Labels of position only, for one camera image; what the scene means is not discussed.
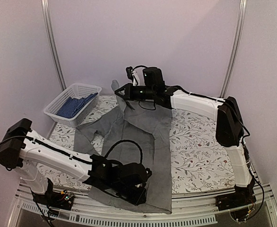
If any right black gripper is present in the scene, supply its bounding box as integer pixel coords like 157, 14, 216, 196
114, 83, 155, 101

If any grey long sleeve shirt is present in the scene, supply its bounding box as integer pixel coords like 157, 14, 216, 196
73, 79, 173, 215

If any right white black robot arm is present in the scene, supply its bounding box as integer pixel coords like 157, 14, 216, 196
114, 66, 256, 206

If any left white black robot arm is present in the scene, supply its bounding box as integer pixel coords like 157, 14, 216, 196
0, 118, 152, 210

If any white plastic laundry basket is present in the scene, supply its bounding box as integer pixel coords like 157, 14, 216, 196
43, 83, 102, 128

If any blue checked shirt in basket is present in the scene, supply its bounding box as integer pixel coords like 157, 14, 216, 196
56, 93, 98, 119

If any floral patterned tablecloth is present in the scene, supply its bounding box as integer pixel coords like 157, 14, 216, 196
37, 96, 235, 194

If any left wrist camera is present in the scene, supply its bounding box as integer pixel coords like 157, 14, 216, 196
135, 168, 152, 188

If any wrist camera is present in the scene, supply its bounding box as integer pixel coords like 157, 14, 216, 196
135, 168, 152, 188
126, 66, 140, 86

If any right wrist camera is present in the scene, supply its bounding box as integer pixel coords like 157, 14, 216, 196
126, 66, 140, 86

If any aluminium front rail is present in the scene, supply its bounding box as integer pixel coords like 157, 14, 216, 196
7, 182, 277, 227

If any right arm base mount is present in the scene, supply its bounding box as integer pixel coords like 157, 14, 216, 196
215, 186, 256, 211

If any left aluminium frame post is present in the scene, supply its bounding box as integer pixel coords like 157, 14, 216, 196
41, 0, 66, 91

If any aluminium frame post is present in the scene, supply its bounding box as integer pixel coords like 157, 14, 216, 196
220, 0, 247, 98
41, 0, 66, 91

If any right aluminium frame post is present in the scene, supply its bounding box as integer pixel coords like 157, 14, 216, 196
220, 0, 247, 98

